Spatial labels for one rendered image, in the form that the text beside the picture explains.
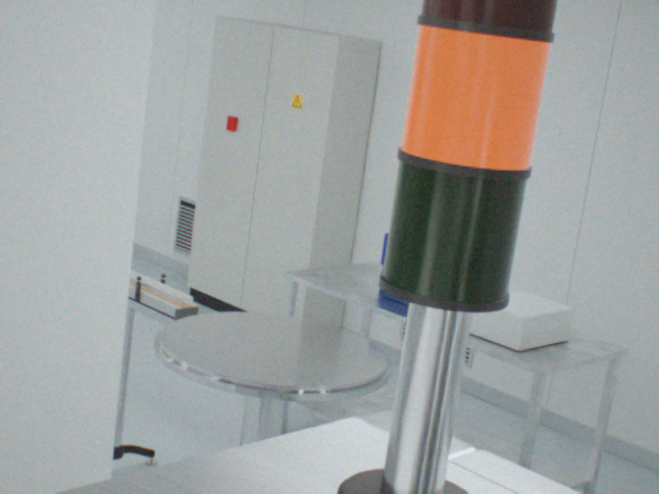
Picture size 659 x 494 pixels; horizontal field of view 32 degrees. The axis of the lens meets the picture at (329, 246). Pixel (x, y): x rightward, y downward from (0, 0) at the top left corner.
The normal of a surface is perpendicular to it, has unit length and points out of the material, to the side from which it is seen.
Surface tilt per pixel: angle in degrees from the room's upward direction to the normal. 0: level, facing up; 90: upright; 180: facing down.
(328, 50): 90
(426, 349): 90
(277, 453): 0
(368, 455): 0
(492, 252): 90
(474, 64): 90
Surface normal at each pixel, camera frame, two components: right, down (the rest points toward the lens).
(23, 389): 0.71, 0.25
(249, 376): 0.13, -0.97
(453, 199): -0.22, 0.18
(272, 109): -0.69, 0.07
